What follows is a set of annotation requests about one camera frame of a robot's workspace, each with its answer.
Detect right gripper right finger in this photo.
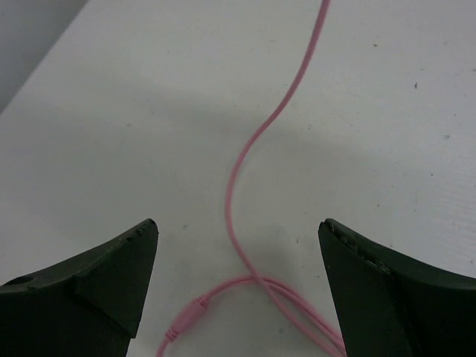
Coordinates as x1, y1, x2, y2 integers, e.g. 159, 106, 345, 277
318, 219, 475, 356

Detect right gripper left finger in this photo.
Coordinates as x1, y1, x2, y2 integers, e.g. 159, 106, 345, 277
1, 219, 158, 356

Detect pink headphones with cable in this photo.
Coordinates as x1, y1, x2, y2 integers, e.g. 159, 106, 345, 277
154, 0, 349, 357

